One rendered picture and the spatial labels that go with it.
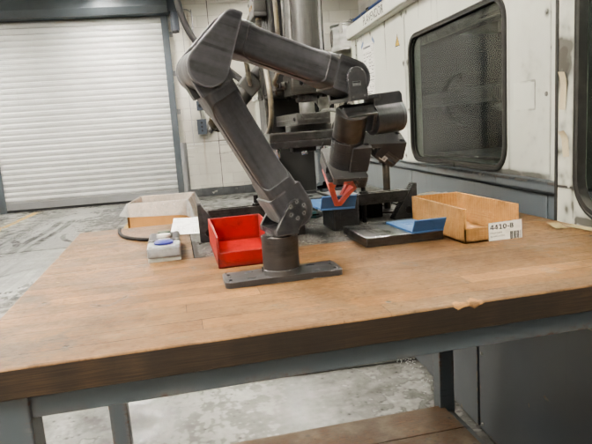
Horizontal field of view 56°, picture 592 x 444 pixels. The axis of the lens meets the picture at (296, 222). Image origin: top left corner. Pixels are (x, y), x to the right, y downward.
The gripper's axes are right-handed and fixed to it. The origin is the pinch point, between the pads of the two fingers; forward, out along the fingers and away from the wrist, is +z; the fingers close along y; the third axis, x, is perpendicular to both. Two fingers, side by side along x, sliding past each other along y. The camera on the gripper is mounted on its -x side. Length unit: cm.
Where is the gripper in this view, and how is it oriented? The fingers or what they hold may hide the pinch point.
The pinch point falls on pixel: (337, 201)
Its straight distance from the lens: 109.9
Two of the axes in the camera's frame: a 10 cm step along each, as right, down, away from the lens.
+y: -2.0, -6.3, 7.5
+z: -0.8, 7.7, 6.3
